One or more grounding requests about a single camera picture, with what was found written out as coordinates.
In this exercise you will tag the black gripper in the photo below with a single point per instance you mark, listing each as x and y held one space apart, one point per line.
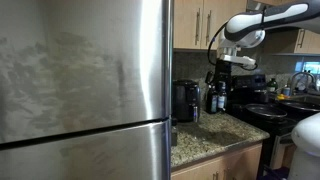
223 71

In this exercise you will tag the wooden cupboard door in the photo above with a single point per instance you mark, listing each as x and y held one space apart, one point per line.
185 23
226 10

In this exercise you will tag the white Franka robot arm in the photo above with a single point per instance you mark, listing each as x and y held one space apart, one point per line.
283 15

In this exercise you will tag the large stainless fridge door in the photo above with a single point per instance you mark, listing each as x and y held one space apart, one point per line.
83 66

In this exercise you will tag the stainless freezer drawer door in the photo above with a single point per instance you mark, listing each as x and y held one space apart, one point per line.
83 156

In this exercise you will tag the dark bottle with white label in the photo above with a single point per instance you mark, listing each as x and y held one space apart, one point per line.
222 100

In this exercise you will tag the black kitchen stove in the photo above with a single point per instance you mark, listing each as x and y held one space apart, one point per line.
250 86

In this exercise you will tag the dark glass bottle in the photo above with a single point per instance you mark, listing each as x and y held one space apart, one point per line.
211 100

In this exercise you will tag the black air fryer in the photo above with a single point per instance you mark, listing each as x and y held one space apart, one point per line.
185 100

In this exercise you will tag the green bottle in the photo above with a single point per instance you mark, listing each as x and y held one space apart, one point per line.
272 86

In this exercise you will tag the black frying pan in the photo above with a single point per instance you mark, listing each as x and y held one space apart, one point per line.
266 110

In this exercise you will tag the yellow sponge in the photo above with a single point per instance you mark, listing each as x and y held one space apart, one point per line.
280 97

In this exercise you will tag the blue cup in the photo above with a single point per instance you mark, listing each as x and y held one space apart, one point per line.
286 91

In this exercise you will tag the chrome sink faucet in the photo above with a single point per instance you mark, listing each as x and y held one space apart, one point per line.
301 74

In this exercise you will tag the dark shallow pan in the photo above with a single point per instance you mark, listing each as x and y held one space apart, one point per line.
300 105

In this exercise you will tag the kitchen window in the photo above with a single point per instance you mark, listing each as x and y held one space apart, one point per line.
310 67

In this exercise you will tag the wooden base cabinet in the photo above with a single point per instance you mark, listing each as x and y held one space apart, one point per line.
233 163

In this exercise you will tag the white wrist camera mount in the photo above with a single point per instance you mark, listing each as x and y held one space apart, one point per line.
238 60

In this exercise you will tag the wooden wall cabinet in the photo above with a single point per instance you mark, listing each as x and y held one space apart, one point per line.
313 41

